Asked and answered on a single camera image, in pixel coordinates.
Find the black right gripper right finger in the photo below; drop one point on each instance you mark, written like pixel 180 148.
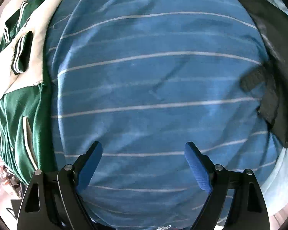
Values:
pixel 247 210

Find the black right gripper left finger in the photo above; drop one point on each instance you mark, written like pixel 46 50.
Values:
pixel 52 199

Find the green white varsity jacket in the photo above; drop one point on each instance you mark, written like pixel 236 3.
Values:
pixel 25 88

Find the dark grey garment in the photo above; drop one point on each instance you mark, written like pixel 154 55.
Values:
pixel 272 24

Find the blue striped bed quilt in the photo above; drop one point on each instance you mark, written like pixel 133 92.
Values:
pixel 144 77

